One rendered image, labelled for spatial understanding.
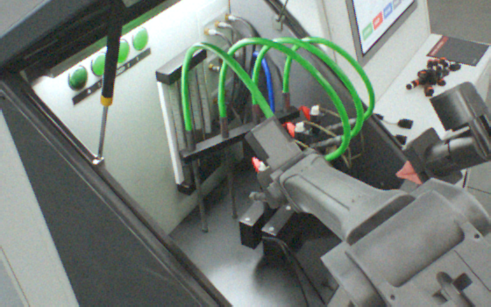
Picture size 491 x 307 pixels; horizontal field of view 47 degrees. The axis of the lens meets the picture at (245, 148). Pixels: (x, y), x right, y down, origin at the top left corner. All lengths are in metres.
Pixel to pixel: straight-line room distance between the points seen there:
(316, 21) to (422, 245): 1.07
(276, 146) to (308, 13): 0.66
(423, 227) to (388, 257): 0.03
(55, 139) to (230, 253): 0.62
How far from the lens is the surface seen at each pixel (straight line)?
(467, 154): 0.93
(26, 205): 1.26
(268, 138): 0.82
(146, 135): 1.33
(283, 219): 1.31
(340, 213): 0.49
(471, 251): 0.40
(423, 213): 0.41
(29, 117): 1.02
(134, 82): 1.25
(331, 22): 1.46
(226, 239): 1.49
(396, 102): 1.71
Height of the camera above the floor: 1.90
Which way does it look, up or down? 37 degrees down
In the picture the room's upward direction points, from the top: 5 degrees counter-clockwise
